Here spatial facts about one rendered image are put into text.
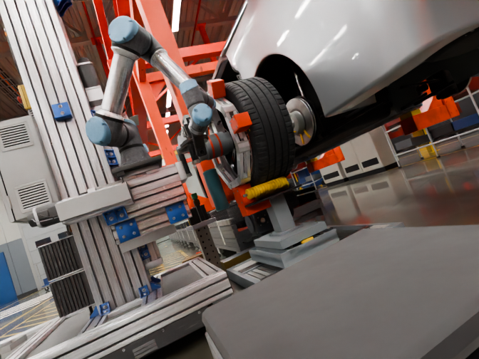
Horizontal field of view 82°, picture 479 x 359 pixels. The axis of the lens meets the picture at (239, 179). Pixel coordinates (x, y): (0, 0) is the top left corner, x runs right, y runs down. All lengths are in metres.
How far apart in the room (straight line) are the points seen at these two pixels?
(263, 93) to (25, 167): 1.19
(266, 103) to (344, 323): 1.26
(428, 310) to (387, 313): 0.03
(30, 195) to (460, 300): 1.53
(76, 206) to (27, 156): 0.47
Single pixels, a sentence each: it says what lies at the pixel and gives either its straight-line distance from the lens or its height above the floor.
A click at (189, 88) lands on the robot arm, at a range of 1.14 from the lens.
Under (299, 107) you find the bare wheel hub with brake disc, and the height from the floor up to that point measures 0.92.
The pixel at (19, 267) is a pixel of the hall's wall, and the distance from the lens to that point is 15.76.
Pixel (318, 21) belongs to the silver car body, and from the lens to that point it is 1.54.
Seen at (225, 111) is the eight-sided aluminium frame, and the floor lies 0.94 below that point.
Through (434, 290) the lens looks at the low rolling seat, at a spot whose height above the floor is 0.34.
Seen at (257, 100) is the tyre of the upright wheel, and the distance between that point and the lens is 1.48.
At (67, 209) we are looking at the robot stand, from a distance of 1.25.
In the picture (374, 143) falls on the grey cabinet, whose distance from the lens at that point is 6.54.
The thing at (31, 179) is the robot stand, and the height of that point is 0.92.
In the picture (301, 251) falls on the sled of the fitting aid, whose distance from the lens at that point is 1.52.
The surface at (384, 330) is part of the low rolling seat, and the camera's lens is 0.30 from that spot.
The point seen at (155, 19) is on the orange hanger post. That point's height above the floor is 2.06.
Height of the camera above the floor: 0.49
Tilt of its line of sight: 4 degrees up
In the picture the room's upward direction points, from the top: 21 degrees counter-clockwise
